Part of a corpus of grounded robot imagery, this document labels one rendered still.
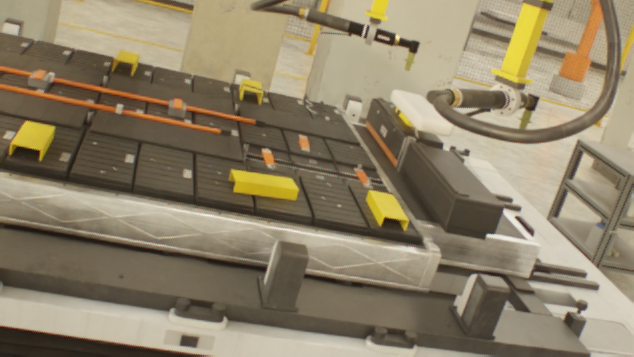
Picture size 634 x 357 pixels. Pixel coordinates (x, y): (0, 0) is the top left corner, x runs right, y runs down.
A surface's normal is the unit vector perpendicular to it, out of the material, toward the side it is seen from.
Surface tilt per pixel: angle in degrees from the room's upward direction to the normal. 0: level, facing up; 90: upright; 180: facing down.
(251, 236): 90
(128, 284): 0
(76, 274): 0
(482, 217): 90
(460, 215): 90
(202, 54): 90
